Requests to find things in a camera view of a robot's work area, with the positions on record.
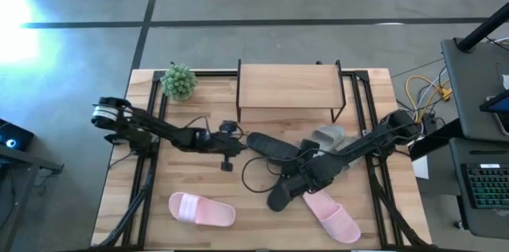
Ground yellow cable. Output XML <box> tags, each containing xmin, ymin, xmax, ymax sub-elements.
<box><xmin>404</xmin><ymin>75</ymin><xmax>453</xmax><ymax>130</ymax></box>

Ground pink slide sandal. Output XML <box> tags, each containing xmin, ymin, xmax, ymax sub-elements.
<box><xmin>168</xmin><ymin>191</ymin><xmax>237</xmax><ymax>228</ymax></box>
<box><xmin>301</xmin><ymin>188</ymin><xmax>362</xmax><ymax>244</ymax></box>

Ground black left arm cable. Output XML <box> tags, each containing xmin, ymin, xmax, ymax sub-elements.
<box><xmin>183</xmin><ymin>114</ymin><xmax>212</xmax><ymax>136</ymax></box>

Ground black cable bundle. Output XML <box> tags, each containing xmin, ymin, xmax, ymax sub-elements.
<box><xmin>371</xmin><ymin>172</ymin><xmax>429</xmax><ymax>250</ymax></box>
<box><xmin>97</xmin><ymin>162</ymin><xmax>157</xmax><ymax>250</ymax></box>

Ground wooden shelf with black legs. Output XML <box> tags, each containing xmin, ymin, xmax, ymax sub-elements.
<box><xmin>236</xmin><ymin>60</ymin><xmax>347</xmax><ymax>124</ymax></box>

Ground black metal table frame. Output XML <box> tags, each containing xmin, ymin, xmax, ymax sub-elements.
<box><xmin>90</xmin><ymin>68</ymin><xmax>434</xmax><ymax>251</ymax></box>

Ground black device with blue light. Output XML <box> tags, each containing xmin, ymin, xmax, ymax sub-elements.
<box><xmin>0</xmin><ymin>118</ymin><xmax>36</xmax><ymax>153</ymax></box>

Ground black slide sandal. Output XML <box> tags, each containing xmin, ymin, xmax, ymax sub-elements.
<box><xmin>246</xmin><ymin>131</ymin><xmax>300</xmax><ymax>166</ymax></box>
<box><xmin>266</xmin><ymin>176</ymin><xmax>307</xmax><ymax>212</ymax></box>

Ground small green artificial plant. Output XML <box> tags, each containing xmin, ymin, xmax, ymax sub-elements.
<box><xmin>160</xmin><ymin>63</ymin><xmax>199</xmax><ymax>101</ymax></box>

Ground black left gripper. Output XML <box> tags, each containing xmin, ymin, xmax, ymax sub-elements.
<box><xmin>208</xmin><ymin>119</ymin><xmax>250</xmax><ymax>173</ymax></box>

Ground white paper sheet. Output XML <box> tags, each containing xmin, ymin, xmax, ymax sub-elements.
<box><xmin>411</xmin><ymin>155</ymin><xmax>430</xmax><ymax>180</ymax></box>

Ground dark metal stand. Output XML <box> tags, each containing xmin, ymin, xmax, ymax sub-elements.
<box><xmin>0</xmin><ymin>146</ymin><xmax>65</xmax><ymax>252</ymax></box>

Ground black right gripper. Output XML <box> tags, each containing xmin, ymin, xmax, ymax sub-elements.
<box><xmin>279</xmin><ymin>138</ymin><xmax>336</xmax><ymax>202</ymax></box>

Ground black backlit keyboard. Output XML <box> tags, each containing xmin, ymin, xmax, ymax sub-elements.
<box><xmin>460</xmin><ymin>162</ymin><xmax>509</xmax><ymax>210</ymax></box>

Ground black slanted pole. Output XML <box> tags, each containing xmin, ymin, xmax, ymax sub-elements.
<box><xmin>456</xmin><ymin>3</ymin><xmax>509</xmax><ymax>53</ymax></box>

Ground black tablet screen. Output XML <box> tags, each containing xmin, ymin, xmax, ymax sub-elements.
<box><xmin>479</xmin><ymin>89</ymin><xmax>509</xmax><ymax>134</ymax></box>

